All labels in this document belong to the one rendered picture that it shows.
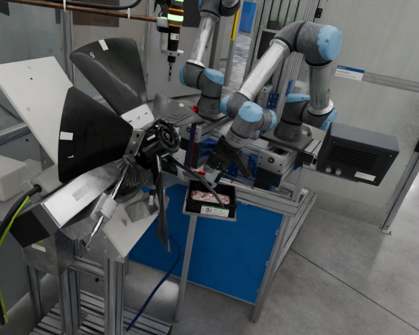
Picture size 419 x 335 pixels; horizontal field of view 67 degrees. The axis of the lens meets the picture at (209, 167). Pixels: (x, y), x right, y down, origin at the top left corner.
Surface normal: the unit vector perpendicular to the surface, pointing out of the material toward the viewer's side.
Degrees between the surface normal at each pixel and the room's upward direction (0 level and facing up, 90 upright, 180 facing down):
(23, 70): 50
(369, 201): 90
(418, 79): 90
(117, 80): 58
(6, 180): 90
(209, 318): 0
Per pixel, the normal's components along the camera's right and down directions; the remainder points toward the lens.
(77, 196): 0.82, -0.36
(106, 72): 0.44, -0.02
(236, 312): 0.15, -0.87
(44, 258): -0.29, 0.41
